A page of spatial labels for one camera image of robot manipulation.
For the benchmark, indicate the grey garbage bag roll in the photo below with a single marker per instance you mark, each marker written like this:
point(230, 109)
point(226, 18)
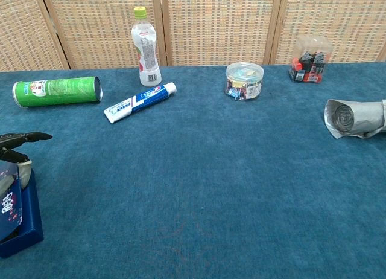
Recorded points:
point(356, 117)

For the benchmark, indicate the woven wooden folding screen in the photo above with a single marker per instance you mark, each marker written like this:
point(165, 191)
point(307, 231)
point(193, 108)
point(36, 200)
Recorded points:
point(217, 25)

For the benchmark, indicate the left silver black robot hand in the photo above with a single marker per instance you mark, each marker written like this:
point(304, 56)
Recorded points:
point(33, 137)

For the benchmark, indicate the green chip can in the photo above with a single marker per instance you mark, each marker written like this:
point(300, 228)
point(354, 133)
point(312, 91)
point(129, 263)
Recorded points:
point(57, 91)

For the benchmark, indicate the blue cardboard glasses case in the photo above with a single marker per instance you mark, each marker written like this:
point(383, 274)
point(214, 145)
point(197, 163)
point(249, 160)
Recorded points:
point(30, 212)

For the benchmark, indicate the round clear binder clip jar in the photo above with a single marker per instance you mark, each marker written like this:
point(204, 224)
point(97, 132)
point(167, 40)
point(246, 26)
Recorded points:
point(244, 82)

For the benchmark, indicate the blue white toothpaste tube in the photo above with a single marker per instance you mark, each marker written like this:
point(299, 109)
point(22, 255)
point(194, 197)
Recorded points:
point(141, 99)

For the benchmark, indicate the blue table cloth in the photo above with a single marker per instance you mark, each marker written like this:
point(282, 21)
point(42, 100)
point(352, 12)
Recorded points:
point(211, 170)

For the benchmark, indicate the clear drink bottle yellow cap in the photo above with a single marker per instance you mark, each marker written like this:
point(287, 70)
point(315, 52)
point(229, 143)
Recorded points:
point(146, 49)

